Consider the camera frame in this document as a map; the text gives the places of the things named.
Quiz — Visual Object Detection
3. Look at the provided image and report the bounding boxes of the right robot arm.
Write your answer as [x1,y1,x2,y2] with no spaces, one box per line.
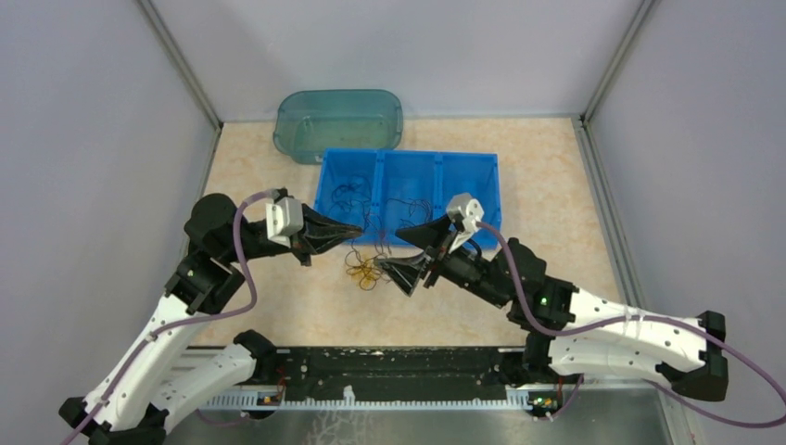
[375,217,729,402]

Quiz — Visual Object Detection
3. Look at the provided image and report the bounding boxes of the blue three-compartment bin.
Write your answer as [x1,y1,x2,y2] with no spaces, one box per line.
[313,148,502,247]

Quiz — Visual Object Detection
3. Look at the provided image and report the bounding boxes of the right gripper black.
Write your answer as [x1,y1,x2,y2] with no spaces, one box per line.
[374,212,510,309]

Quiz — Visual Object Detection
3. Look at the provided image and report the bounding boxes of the dark blue cable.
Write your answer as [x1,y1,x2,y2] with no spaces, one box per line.
[331,174,373,207]

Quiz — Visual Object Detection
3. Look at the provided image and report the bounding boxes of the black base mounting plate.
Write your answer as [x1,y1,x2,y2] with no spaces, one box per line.
[219,346,585,404]

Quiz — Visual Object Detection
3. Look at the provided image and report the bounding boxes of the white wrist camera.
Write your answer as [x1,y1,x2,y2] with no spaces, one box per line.
[446,193,485,234]
[265,197,304,248]

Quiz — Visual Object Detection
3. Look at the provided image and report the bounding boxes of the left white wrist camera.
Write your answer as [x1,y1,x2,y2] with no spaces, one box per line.
[265,197,304,248]

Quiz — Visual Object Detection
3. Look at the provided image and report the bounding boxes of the white cable duct strip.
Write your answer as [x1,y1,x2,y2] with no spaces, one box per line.
[198,386,533,412]

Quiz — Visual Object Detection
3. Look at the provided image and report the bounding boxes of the aluminium frame rail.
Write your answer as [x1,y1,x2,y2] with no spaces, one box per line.
[190,339,685,391]

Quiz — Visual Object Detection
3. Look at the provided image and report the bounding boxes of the teal transparent plastic tub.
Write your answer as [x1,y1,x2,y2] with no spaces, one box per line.
[273,89,404,165]

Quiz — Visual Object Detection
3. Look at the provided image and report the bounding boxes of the cable bundle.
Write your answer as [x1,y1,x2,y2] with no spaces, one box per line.
[343,242,394,293]

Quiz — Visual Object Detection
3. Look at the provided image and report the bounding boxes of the brown cable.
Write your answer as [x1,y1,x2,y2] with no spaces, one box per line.
[387,196,434,232]

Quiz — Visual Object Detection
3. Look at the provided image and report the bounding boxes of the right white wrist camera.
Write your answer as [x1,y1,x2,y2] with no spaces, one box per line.
[446,193,485,234]

